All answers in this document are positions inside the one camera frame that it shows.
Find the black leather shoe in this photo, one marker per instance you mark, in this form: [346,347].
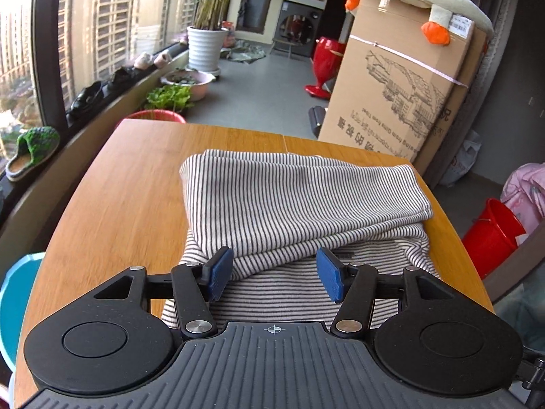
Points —
[85,99]
[122,77]

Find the pink shoe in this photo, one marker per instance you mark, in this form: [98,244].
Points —
[143,60]
[162,58]

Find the red chair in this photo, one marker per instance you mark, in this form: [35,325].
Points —
[324,64]

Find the washing machine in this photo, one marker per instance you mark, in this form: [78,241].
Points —
[298,30]

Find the white ribbed plant pot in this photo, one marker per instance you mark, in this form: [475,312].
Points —
[205,49]

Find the red basin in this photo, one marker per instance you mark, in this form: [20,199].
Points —
[150,116]

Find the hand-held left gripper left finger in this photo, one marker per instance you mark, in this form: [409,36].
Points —
[220,273]

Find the pink printed cloth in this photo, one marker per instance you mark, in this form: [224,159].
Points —
[526,196]

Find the blue plastic basin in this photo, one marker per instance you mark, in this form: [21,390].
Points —
[17,302]

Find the large cardboard box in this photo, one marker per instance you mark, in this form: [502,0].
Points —
[404,81]

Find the red bucket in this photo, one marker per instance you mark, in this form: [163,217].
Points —
[489,238]

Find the white plastic bag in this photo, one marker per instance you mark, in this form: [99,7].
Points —
[464,162]

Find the green slipper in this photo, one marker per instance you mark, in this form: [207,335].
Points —
[33,151]

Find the wooden table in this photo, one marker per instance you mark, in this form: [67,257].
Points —
[127,187]

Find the pink basin with plants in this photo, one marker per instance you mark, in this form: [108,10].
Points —
[187,83]

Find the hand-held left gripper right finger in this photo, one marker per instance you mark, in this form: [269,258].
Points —
[330,273]

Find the striped grey white garment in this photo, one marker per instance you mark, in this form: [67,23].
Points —
[298,208]

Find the leafy green vegetable plant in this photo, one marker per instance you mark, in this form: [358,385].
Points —
[169,98]

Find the grey cloth on floor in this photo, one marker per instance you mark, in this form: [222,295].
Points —
[243,53]

